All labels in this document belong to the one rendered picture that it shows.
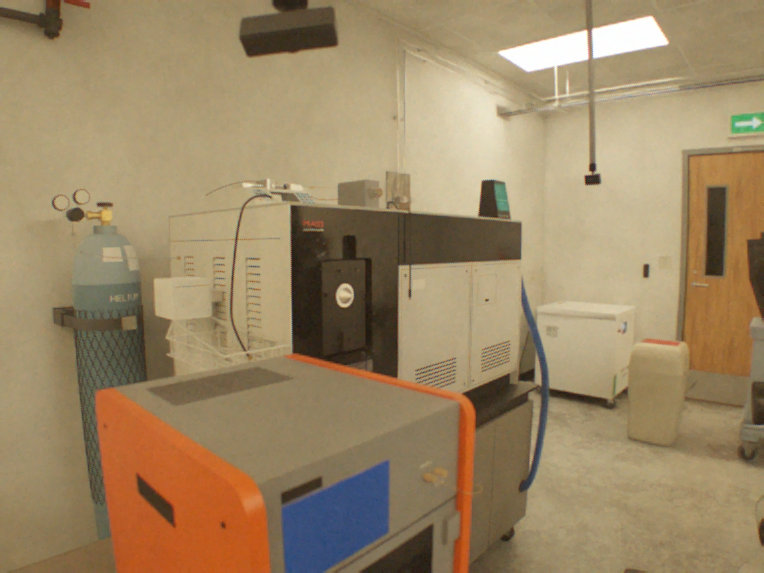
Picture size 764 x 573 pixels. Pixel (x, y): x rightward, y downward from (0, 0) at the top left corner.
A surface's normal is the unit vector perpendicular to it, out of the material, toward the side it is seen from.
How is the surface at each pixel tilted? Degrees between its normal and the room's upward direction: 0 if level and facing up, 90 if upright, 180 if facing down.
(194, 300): 90
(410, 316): 90
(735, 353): 90
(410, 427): 90
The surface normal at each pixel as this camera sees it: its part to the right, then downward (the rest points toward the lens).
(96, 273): 0.29, 0.00
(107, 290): 0.55, 0.07
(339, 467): 0.74, 0.06
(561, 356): -0.68, 0.07
